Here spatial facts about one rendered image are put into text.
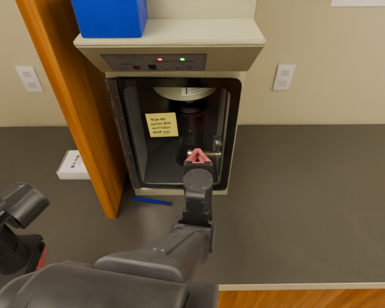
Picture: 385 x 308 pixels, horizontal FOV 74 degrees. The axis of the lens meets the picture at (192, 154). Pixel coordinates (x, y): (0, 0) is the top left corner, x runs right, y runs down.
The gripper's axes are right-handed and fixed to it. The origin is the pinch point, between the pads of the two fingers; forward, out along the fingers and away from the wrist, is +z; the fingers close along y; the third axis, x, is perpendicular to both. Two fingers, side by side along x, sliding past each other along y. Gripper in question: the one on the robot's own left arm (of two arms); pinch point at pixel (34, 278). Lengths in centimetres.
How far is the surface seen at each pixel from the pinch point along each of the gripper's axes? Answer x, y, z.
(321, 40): -83, 76, -21
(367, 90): -111, 76, 0
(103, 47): -19.2, 22.2, -39.8
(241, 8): -44, 33, -43
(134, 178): -15.9, 32.0, 5.4
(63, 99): -7.9, 24.4, -28.6
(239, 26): -43, 28, -41
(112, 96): -15.2, 32.1, -24.3
